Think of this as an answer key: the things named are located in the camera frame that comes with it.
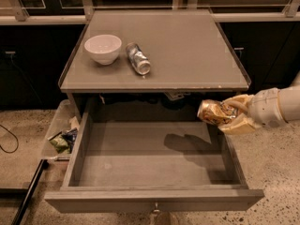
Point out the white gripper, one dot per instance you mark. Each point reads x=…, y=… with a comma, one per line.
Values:
x=264, y=107

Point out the crushed orange can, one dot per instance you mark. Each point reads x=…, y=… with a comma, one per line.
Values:
x=216, y=113

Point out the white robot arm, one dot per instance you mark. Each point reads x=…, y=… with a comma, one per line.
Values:
x=289, y=102

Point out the grey cabinet with glass top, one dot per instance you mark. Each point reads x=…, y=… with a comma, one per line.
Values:
x=187, y=50

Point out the open grey top drawer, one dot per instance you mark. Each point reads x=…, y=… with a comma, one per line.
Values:
x=127, y=157

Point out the crushed silver blue can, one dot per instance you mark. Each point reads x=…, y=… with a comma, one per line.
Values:
x=137, y=59

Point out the metal drawer knob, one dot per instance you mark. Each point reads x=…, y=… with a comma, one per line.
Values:
x=156, y=209

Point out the white bowl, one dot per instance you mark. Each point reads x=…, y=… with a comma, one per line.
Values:
x=103, y=49

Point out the clear plastic bin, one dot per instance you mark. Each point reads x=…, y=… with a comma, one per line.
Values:
x=64, y=119

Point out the green snack bag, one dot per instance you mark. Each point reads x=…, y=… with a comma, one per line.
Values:
x=64, y=141

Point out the black floor rail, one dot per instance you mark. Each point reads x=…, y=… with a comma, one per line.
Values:
x=21, y=197

